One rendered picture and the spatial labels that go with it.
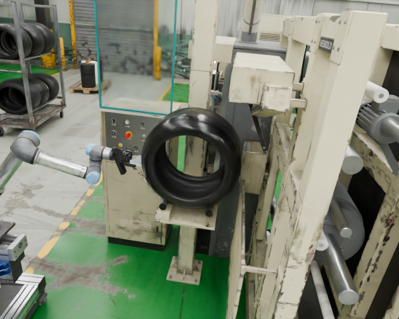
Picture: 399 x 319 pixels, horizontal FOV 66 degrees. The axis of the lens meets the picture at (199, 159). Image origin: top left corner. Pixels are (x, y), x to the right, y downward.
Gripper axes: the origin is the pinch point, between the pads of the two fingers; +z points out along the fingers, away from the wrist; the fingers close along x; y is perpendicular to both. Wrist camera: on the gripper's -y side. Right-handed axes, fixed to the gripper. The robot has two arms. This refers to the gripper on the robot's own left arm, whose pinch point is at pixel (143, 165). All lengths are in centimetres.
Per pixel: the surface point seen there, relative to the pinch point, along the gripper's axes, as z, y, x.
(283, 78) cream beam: 59, 73, -36
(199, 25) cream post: 14, 83, 26
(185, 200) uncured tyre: 30.6, -8.9, -12.3
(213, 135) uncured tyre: 37, 34, -12
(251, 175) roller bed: 67, 2, 19
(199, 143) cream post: 28.9, 11.9, 26.0
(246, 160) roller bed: 61, 12, 19
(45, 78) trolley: -269, -67, 336
